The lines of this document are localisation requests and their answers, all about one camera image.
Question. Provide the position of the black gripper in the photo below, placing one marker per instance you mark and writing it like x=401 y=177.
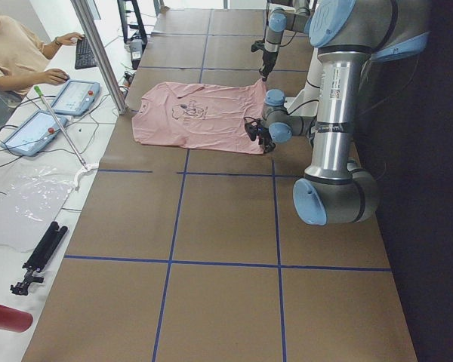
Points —
x=266 y=140
x=267 y=59

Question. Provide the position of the pink printed t-shirt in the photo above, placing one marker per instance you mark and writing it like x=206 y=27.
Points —
x=199 y=116

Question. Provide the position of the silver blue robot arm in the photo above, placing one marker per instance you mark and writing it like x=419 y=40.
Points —
x=294 y=16
x=345 y=35

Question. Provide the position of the person left hand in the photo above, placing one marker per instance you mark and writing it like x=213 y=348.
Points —
x=69 y=38

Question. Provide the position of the person right hand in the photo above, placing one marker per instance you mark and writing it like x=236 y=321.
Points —
x=52 y=76

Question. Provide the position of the white plastic hook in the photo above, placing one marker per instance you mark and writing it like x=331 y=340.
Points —
x=83 y=171

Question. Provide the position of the black keyboard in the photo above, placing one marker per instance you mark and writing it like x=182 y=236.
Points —
x=84 y=56

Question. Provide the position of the far blue teach pendant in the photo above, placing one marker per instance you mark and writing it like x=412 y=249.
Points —
x=76 y=97

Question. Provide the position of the blue teach pendant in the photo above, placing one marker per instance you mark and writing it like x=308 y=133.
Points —
x=32 y=135
x=76 y=97

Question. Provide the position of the metal stick with green tip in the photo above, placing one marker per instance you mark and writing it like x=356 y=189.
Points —
x=62 y=128

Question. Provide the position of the black folded tripod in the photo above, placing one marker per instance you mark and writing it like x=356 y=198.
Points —
x=39 y=258

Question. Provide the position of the near blue teach pendant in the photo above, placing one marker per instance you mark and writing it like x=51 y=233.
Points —
x=32 y=135

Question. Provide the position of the clear plastic bag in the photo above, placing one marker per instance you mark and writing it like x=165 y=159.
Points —
x=32 y=200

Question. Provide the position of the seated person beige shirt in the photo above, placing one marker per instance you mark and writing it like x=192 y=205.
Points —
x=23 y=57

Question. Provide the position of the red water bottle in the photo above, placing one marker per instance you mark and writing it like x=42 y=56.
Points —
x=14 y=320

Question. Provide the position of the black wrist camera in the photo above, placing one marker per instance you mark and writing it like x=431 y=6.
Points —
x=252 y=127
x=257 y=46

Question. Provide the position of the aluminium frame post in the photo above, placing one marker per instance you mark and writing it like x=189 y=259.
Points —
x=86 y=21

